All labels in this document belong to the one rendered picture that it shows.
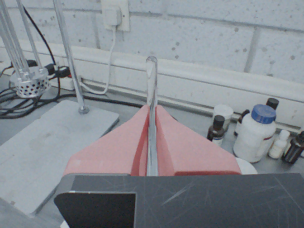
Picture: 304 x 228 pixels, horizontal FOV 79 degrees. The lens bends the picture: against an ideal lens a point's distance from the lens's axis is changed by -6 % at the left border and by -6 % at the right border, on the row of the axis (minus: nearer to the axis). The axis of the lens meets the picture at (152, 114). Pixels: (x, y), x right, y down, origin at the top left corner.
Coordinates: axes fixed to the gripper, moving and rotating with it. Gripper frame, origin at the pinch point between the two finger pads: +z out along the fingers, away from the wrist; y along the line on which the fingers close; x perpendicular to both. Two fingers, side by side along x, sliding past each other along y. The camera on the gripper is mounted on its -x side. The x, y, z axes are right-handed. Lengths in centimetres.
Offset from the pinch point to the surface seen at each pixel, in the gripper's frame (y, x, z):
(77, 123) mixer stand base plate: 19.1, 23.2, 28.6
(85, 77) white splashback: 23, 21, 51
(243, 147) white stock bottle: -18.5, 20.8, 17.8
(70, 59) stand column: 18.4, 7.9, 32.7
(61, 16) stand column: 18.3, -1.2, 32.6
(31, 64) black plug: 44, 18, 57
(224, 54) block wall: -18.0, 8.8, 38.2
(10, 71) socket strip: 56, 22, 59
